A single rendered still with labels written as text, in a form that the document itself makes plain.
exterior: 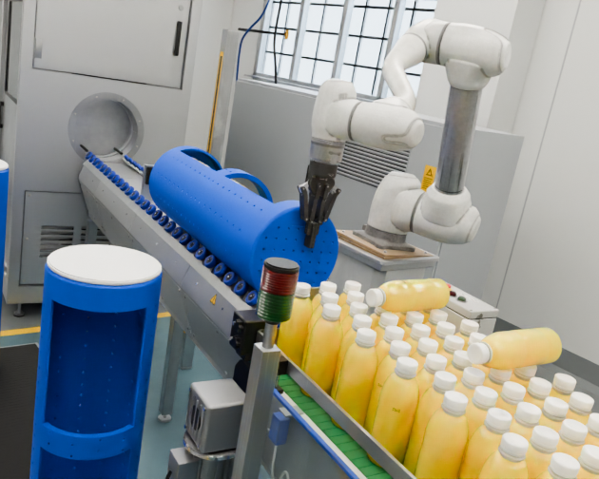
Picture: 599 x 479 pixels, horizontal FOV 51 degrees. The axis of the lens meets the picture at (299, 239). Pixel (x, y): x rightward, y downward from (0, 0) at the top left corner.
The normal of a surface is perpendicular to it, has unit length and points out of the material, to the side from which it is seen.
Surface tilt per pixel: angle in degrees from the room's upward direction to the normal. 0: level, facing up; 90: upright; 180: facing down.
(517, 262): 90
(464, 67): 117
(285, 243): 90
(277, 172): 90
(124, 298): 90
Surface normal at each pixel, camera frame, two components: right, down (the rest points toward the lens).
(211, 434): 0.50, 0.31
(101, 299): 0.24, 0.29
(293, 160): -0.77, 0.03
